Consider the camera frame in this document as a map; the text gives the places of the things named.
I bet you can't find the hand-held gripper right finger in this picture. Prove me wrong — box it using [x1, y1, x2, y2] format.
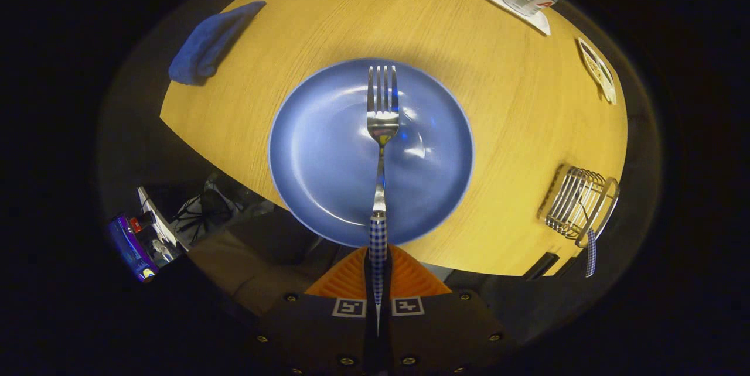
[384, 244, 516, 376]

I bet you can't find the spoon with checked handle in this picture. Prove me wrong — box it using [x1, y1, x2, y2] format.
[585, 227, 598, 278]

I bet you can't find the metal wire cutlery basket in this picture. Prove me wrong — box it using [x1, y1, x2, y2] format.
[537, 165, 621, 248]

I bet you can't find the white square coaster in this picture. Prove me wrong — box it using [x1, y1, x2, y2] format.
[480, 0, 552, 36]

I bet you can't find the blue cloth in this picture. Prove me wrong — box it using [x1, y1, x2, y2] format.
[168, 1, 267, 86]

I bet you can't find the white stand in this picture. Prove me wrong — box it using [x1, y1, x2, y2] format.
[137, 186, 189, 254]

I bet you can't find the purple device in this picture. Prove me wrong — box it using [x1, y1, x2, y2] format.
[107, 214, 160, 283]

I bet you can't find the blue round plate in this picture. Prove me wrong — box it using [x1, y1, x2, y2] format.
[268, 58, 475, 248]

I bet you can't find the fork with checked handle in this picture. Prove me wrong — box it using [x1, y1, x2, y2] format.
[367, 65, 401, 336]

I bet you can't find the white divided snack tray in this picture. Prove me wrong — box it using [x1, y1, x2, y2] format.
[577, 36, 618, 105]

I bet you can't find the person's tan trouser leg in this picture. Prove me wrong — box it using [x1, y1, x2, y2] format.
[187, 212, 352, 318]

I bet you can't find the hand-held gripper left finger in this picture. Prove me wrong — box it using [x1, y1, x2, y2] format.
[255, 245, 376, 376]

